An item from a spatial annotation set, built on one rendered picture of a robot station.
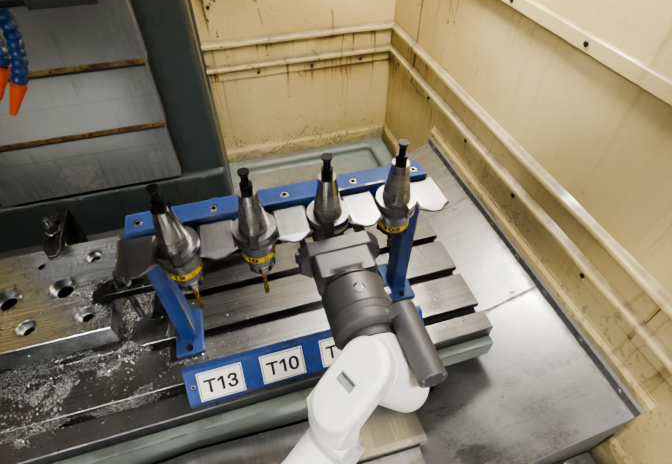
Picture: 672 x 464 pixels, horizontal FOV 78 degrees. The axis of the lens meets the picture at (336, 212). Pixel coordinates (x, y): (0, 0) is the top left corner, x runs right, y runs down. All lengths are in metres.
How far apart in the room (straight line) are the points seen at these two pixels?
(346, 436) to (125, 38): 0.88
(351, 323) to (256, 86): 1.18
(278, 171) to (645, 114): 1.26
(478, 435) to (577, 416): 0.19
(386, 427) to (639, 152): 0.70
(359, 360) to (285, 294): 0.47
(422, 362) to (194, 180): 0.96
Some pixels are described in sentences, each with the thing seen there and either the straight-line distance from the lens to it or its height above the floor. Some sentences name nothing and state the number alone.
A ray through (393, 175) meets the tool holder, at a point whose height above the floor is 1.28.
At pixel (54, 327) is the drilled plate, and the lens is 0.92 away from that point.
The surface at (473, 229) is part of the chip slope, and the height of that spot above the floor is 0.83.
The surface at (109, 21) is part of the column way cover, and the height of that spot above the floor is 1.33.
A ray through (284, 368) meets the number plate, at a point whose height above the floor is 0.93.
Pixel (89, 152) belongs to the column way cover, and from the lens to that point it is 1.23.
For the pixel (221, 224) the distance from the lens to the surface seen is 0.64.
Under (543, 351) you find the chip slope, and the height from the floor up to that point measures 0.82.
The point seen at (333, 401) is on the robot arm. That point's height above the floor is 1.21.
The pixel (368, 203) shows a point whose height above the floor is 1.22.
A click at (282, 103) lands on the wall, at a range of 1.62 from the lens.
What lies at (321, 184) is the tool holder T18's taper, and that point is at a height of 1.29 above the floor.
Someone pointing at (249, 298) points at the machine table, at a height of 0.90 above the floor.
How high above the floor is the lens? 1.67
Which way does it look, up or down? 45 degrees down
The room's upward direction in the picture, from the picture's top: straight up
